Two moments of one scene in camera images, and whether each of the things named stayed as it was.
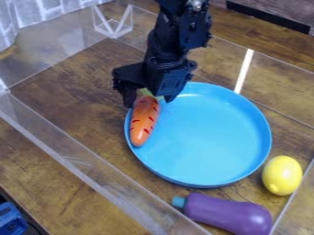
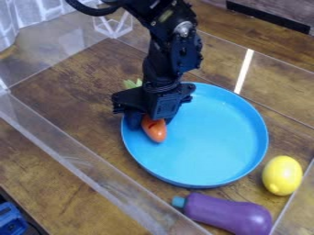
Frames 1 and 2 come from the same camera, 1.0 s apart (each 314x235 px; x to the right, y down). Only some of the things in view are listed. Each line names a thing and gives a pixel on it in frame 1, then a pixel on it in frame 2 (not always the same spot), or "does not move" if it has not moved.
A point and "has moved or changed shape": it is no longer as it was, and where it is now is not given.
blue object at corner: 12,223 does not move
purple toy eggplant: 239,218 does not move
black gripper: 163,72 -> 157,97
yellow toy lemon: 282,173 does not move
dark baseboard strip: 272,18 does not move
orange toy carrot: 143,117 has moved or changed shape
